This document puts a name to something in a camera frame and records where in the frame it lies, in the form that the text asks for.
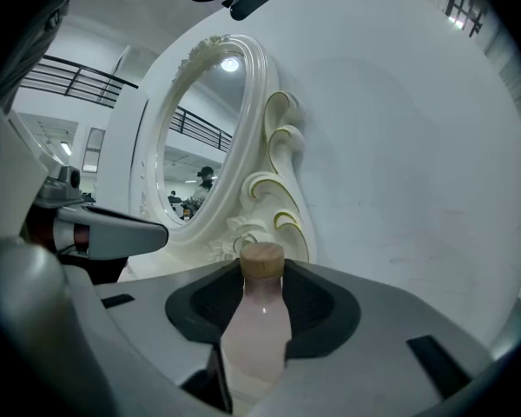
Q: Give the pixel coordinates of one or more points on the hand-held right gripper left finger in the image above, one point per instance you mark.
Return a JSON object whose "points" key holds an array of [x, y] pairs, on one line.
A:
{"points": [[156, 319]]}

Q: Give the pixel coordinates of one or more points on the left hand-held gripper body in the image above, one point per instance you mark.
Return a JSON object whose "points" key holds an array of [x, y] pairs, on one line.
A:
{"points": [[13, 176]]}

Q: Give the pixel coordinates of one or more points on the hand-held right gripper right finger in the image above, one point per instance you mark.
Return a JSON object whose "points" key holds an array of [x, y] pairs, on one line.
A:
{"points": [[356, 363]]}

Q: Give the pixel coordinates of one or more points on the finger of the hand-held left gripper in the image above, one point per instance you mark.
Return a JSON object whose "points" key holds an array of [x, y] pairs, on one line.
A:
{"points": [[121, 233]]}

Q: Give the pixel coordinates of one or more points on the small pink container wooden lid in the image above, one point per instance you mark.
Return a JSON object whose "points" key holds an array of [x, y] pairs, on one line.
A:
{"points": [[256, 341]]}

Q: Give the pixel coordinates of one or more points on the black metal railing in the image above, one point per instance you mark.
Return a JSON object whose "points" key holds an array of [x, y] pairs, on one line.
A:
{"points": [[82, 83]]}

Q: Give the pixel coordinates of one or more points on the ornate white oval mirror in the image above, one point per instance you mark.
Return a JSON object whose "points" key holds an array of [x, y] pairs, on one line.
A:
{"points": [[252, 176]]}

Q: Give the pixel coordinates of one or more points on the black framed window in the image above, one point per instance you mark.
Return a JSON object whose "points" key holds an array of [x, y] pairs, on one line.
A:
{"points": [[466, 7]]}

